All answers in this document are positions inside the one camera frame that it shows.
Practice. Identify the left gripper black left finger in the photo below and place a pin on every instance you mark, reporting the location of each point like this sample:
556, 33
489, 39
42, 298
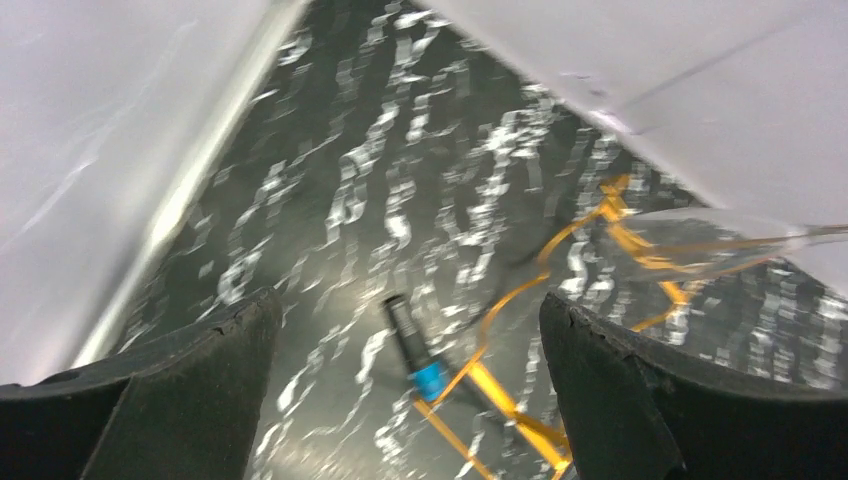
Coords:
183, 406

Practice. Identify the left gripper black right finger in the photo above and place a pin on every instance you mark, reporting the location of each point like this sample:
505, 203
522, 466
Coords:
634, 408

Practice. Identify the gold wire glass rack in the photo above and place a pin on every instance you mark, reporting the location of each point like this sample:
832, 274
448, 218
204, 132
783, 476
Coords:
551, 442

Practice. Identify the clear wine glass rear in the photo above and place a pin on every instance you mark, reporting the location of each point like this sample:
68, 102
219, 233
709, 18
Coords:
700, 243

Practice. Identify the black marble pattern mat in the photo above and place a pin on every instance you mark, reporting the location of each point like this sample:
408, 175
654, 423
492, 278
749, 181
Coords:
387, 153

